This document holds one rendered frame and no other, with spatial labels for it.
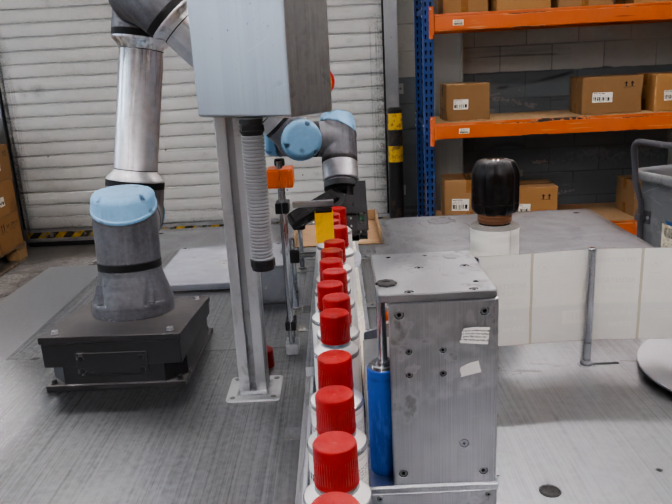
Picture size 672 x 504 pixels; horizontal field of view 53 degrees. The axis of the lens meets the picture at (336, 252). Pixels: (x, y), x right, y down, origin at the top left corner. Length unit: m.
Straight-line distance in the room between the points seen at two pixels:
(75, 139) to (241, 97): 4.92
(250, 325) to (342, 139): 0.49
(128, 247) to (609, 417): 0.83
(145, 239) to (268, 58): 0.50
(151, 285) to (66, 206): 4.69
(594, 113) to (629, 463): 4.28
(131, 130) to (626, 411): 1.00
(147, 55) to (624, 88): 4.09
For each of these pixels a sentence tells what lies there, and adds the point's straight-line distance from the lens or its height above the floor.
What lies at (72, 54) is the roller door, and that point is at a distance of 5.78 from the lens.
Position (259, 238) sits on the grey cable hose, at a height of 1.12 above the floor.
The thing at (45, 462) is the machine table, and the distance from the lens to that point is 1.08.
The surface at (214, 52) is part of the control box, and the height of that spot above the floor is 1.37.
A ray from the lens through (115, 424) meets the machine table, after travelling 1.13.
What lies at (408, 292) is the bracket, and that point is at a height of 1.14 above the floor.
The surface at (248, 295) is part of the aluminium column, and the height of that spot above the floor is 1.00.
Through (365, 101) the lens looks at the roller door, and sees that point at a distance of 5.39.
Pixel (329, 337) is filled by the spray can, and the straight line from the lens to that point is 0.75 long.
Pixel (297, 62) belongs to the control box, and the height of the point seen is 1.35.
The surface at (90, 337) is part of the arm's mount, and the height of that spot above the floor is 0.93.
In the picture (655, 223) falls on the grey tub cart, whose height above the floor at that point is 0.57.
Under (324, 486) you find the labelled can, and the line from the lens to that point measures 0.52.
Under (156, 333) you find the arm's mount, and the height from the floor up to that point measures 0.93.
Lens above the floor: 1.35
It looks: 16 degrees down
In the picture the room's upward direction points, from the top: 3 degrees counter-clockwise
